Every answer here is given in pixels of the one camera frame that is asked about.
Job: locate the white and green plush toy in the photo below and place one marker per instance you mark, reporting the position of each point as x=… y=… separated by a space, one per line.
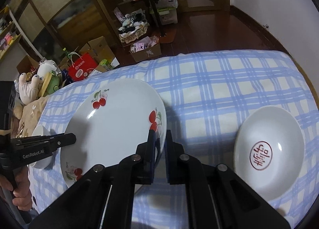
x=49 y=79

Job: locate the small green box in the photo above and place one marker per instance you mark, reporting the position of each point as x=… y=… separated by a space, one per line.
x=106 y=65

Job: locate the white bowl with red label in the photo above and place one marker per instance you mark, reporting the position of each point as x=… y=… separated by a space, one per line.
x=39 y=130

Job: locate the green bottle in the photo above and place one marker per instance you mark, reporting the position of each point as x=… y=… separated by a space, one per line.
x=66 y=53

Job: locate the brown cardboard box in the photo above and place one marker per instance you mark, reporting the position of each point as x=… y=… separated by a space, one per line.
x=99 y=46

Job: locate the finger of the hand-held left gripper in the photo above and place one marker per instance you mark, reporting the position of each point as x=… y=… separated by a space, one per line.
x=62 y=140

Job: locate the woven basket of socks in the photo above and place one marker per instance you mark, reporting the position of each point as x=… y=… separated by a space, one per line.
x=132 y=33

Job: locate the small folding table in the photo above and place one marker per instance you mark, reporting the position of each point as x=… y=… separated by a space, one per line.
x=155 y=7

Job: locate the clear storage box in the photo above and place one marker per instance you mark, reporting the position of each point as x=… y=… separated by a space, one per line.
x=165 y=16

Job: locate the cardboard box of pink items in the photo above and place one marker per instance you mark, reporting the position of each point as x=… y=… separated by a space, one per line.
x=147 y=53

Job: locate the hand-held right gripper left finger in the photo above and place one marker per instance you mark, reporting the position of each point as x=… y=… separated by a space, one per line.
x=152 y=159

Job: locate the large cherry print plate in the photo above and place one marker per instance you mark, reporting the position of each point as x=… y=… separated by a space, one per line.
x=112 y=131

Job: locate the red patterned porcelain bowl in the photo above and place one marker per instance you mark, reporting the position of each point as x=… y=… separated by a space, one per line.
x=274 y=124

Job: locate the red paper bag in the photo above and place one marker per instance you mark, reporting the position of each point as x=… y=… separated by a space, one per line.
x=82 y=69

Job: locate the open cardboard box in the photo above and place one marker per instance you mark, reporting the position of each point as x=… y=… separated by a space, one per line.
x=25 y=65

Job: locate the blue plaid blanket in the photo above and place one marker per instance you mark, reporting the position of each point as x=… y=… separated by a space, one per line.
x=211 y=89

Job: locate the white shelf rack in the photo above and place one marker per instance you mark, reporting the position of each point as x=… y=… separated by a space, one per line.
x=22 y=31

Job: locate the brown floral printed blanket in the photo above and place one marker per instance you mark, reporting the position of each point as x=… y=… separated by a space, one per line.
x=32 y=111

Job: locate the cream plush toy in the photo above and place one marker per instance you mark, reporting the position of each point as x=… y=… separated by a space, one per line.
x=27 y=89

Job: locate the person's left hand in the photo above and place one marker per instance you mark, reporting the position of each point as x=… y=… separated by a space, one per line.
x=23 y=189

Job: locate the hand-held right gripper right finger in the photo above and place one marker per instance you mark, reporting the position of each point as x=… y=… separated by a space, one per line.
x=169 y=159

